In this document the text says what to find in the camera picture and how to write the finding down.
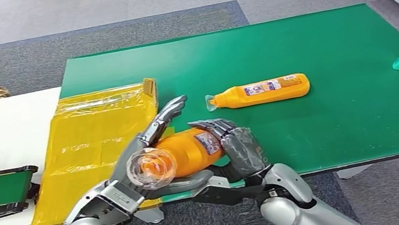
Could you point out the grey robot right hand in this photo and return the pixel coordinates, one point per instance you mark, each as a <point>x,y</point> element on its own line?
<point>246,152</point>

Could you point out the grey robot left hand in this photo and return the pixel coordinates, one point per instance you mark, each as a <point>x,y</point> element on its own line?
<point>157,126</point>

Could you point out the orange detergent bottle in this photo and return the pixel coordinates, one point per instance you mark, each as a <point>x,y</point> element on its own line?
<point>186,153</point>
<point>261,96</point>

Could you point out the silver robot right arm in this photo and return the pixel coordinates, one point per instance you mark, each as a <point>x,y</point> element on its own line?
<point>300,215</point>

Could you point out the yellow taped cardboard box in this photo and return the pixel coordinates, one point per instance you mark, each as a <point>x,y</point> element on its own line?
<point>82,154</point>

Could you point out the green table mat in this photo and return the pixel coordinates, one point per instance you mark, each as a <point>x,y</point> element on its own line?
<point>254,55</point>

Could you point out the white table foot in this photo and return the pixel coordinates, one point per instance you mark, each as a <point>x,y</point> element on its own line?
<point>347,173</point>

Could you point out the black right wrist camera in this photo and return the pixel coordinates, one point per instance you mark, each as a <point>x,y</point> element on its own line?
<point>228,195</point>

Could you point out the white table bracket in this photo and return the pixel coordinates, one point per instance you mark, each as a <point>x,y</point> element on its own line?
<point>151,215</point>

